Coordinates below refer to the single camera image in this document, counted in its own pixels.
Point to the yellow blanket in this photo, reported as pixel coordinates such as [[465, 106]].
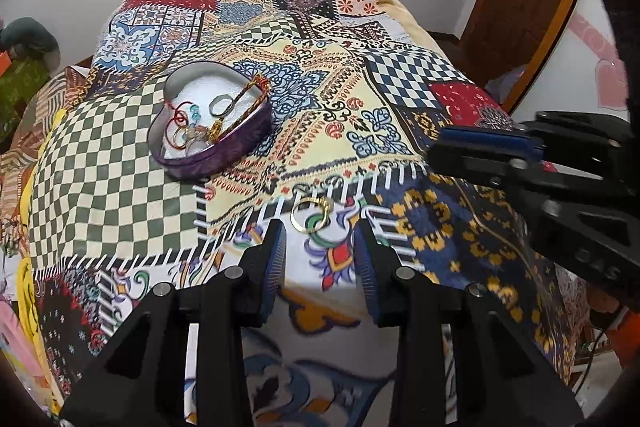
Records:
[[26, 288]]

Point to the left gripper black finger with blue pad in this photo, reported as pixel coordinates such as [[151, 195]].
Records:
[[460, 336], [139, 378]]

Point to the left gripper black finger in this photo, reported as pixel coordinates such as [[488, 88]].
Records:
[[588, 226]]

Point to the pink slipper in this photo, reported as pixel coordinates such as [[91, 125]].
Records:
[[17, 349]]

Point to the striped orange brown blanket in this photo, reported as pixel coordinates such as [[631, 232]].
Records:
[[63, 91]]

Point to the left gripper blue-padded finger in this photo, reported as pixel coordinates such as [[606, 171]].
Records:
[[516, 142]]

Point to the colourful patchwork bed cover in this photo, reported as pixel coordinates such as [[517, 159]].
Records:
[[356, 104]]

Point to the dark green pillow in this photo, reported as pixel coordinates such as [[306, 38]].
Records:
[[25, 37]]

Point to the purple heart-shaped jewelry box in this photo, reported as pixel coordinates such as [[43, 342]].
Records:
[[212, 116]]

